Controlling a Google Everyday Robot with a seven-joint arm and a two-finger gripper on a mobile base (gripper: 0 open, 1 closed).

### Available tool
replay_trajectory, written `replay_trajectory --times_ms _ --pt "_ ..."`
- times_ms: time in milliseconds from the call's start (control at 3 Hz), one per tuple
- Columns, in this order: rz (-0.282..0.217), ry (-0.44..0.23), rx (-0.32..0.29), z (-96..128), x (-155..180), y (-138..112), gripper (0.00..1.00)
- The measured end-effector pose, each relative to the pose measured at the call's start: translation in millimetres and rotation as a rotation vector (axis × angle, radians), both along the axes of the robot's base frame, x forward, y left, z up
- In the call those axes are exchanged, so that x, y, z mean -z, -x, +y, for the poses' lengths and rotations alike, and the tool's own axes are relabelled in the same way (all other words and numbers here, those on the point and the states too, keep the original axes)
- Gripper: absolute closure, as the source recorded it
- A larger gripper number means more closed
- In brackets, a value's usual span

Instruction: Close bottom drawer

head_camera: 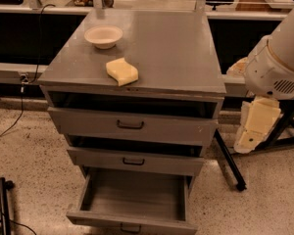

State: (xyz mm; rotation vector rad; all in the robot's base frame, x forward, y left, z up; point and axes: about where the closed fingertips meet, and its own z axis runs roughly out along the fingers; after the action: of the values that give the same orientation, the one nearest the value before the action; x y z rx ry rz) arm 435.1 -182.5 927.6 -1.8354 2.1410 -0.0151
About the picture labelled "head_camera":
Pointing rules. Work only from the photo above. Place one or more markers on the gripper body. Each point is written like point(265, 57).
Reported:
point(271, 71)

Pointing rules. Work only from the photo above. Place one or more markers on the grey bottom drawer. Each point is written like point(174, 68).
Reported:
point(134, 203)

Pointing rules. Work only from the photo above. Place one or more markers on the grey drawer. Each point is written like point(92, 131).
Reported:
point(134, 203)
point(136, 127)
point(134, 161)

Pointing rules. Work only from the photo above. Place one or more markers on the grey middle drawer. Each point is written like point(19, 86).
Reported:
point(134, 161)

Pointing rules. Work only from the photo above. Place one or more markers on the grey metal drawer cabinet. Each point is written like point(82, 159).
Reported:
point(178, 75)

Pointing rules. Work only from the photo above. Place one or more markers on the grey top drawer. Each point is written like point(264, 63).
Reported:
point(136, 127)

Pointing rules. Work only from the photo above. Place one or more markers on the black floor stand right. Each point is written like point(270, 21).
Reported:
point(273, 142)

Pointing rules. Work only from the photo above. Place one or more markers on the yellow wavy sponge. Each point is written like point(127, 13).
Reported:
point(121, 71)

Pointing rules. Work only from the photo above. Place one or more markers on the white paper bowl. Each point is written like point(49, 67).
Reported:
point(103, 36)

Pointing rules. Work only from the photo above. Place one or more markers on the black stand left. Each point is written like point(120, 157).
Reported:
point(5, 223)

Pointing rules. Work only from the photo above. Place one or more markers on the grey metal rail barrier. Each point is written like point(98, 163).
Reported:
point(29, 41)

